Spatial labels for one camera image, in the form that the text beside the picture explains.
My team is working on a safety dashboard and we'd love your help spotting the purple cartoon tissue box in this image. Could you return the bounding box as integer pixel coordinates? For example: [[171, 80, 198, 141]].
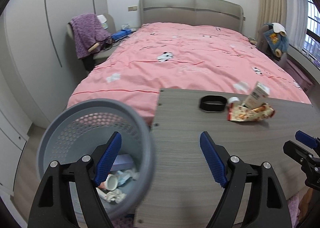
[[110, 154, 135, 172]]

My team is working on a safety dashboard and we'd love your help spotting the red white paper cup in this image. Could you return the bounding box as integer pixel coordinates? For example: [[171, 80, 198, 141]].
[[98, 174, 118, 191]]

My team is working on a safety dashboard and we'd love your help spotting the white plastic lid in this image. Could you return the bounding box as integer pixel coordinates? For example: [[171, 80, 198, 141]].
[[227, 97, 241, 106]]

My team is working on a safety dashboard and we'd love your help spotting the red yellow snack wrapper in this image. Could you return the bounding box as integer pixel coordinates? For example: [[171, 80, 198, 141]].
[[227, 104, 275, 122]]

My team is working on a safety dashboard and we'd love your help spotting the green white milk carton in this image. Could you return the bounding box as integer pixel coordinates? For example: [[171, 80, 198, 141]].
[[241, 81, 270, 109]]

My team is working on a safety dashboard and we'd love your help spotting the grey perforated trash basket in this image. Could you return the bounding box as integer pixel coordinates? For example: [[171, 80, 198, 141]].
[[36, 98, 156, 221]]

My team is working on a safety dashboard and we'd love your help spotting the light blue plastic wrapper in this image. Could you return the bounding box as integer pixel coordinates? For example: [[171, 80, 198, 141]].
[[115, 168, 139, 187]]

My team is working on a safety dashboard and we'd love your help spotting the white crumpled tissue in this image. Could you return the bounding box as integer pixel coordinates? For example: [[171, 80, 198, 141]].
[[104, 188, 126, 204]]

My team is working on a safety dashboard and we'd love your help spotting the pink patterned duvet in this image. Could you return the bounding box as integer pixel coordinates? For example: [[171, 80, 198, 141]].
[[68, 22, 310, 124]]

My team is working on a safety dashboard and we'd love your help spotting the grey bedside chair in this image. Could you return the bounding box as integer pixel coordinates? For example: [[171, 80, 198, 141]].
[[67, 23, 112, 72]]

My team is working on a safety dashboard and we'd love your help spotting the brown chair by window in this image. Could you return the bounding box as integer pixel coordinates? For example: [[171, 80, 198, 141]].
[[256, 25, 281, 63]]

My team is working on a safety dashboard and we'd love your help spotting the white wardrobe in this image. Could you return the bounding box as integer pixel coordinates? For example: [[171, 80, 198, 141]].
[[1, 0, 107, 128]]

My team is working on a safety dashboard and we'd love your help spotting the blue box on nightstand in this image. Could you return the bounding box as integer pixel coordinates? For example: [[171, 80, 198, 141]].
[[111, 29, 132, 41]]

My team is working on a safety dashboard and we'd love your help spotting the purple fuzzy garment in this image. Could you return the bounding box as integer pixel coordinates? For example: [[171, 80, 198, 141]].
[[69, 13, 111, 59]]

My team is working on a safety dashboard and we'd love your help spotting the blue denim bear jacket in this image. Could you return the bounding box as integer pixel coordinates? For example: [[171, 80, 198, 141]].
[[264, 22, 289, 58]]

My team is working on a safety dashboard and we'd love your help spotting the grey upholstered headboard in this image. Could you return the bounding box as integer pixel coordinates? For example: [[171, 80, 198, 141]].
[[138, 0, 244, 33]]

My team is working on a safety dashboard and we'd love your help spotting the black ring band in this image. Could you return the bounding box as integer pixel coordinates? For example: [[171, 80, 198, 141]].
[[199, 95, 227, 112]]

